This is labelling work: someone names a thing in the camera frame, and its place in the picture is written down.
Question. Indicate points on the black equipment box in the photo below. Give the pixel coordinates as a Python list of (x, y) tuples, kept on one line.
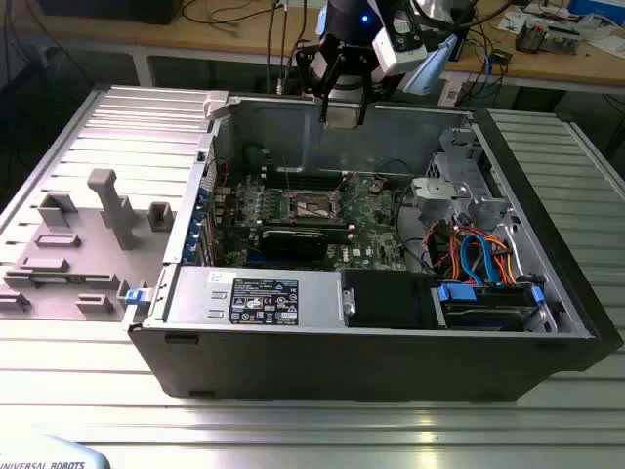
[(107, 10)]

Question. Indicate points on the blue card latch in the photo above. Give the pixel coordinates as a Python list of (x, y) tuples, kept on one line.
[(196, 227), (191, 251), (202, 198)]

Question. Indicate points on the silver CPU chip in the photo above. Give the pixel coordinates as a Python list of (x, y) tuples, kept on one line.
[(343, 119)]

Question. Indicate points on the black graphics card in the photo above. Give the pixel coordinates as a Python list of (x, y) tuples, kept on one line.
[(293, 244)]

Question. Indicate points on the green RAM stick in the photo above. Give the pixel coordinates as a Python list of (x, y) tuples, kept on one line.
[(54, 280)]

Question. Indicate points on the electronics tray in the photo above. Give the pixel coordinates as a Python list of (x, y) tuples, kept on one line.
[(561, 39)]

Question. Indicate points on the white paper label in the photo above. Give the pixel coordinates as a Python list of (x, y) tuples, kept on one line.
[(450, 90)]

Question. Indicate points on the white paper sheet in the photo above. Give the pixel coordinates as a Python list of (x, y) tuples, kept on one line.
[(512, 22)]

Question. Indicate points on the CPU socket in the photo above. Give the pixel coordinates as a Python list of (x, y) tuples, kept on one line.
[(315, 210)]

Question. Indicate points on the black finned heat sink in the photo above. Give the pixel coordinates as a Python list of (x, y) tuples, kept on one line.
[(529, 39)]

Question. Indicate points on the grey parts rack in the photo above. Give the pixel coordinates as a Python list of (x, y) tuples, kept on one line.
[(97, 273)]

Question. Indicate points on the hard disk in blue carrier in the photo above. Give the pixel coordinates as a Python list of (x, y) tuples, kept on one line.
[(456, 295)]

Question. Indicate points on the silver metal drive cage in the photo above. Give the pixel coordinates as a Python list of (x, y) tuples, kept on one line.
[(429, 193)]

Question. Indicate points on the blue box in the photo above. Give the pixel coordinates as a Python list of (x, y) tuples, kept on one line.
[(595, 6)]

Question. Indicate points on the small black box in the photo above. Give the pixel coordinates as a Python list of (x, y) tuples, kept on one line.
[(501, 56)]

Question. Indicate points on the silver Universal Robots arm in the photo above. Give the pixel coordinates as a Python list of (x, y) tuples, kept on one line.
[(432, 68)]

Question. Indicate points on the metal locking lever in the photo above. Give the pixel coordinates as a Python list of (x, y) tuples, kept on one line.
[(290, 182)]

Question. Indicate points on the silver power supply unit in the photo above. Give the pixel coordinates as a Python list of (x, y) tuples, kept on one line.
[(205, 293)]

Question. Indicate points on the green motherboard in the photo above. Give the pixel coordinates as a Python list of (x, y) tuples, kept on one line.
[(376, 234)]

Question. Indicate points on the blue case latch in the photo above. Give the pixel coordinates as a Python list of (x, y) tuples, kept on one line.
[(136, 297)]

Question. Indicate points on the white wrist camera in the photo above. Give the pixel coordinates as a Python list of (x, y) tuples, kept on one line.
[(390, 58)]

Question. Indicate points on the black PC case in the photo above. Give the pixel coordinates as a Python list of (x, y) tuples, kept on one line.
[(342, 361)]

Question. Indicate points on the wooden desk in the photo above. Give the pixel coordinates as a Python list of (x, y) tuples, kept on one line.
[(195, 34)]

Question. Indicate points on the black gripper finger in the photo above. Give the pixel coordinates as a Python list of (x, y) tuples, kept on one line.
[(365, 78), (312, 68)]

